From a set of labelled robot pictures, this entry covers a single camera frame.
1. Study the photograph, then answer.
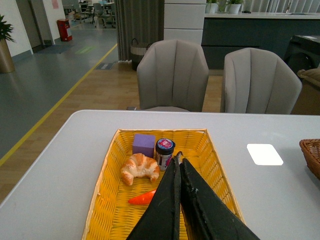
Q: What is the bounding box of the dark grey counter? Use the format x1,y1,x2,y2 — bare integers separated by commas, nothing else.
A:
201,12,320,70

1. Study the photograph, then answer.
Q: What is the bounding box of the beige cushion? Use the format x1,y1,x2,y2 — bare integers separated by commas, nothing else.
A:
297,67,320,87

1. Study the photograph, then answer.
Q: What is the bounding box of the white potted plant left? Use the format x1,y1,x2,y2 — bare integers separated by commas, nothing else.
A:
205,0,219,14

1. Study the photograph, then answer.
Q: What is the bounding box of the white potted plant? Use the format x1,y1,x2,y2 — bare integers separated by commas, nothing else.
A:
226,0,244,15
205,0,219,14

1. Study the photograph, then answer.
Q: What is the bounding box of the red fire extinguisher box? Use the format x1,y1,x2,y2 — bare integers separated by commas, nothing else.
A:
56,18,73,42

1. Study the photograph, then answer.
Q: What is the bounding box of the grey curtain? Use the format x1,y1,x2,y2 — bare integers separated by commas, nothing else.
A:
114,0,165,61

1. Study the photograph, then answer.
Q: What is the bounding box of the plastic croissant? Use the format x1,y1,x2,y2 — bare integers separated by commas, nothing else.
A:
120,153,160,186

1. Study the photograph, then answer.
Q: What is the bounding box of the yellow woven basket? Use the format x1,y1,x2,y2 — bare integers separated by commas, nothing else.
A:
82,129,244,240

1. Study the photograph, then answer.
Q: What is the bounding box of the dark woven bin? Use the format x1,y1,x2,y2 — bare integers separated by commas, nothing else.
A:
130,38,152,71

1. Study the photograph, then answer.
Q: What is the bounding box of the white potted plant right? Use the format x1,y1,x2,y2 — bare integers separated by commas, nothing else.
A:
226,0,244,15

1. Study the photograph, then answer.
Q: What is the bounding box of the toy carrot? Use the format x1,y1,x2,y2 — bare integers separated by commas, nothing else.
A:
128,189,156,205

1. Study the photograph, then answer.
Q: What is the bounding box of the purple foam cube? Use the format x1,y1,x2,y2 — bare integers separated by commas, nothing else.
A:
132,133,156,158

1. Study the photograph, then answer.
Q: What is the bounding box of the black appliance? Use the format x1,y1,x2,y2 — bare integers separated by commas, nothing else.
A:
284,35,320,74

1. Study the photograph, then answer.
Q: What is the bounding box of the panda figurine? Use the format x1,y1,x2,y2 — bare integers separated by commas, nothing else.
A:
174,151,184,163

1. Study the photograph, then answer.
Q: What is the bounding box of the grey chair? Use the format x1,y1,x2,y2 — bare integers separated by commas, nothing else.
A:
136,39,209,112
220,47,302,115

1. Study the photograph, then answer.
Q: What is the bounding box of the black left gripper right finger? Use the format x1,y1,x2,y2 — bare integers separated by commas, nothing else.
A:
180,158,259,240

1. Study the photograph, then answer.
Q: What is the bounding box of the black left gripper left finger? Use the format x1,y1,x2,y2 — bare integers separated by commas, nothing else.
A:
127,158,181,240

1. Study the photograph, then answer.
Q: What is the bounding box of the grey chair left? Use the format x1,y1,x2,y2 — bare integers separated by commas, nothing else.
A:
136,39,209,112

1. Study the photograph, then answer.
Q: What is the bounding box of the grey chair right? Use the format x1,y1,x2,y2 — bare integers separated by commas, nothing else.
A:
220,47,302,115

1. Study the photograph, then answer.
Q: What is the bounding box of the small dark jar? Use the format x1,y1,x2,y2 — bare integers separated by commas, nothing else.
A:
155,138,176,171

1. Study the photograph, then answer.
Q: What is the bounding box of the potted plant gold planter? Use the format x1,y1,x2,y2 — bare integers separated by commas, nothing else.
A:
0,15,15,74

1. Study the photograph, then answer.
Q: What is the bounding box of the brown wicker basket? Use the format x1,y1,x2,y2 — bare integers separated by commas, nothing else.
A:
299,138,320,180

